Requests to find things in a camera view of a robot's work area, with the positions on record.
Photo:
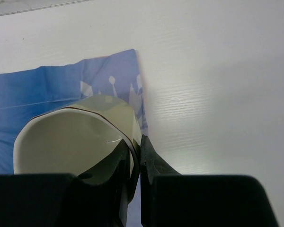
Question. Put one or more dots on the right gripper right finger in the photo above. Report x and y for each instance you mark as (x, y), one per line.
(170, 199)

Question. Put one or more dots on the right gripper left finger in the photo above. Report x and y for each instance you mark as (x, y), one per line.
(95, 198)

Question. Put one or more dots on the white cup yellow handle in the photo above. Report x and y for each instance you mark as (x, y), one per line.
(76, 137)

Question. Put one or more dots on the blue princess print cloth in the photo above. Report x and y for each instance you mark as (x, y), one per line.
(30, 93)

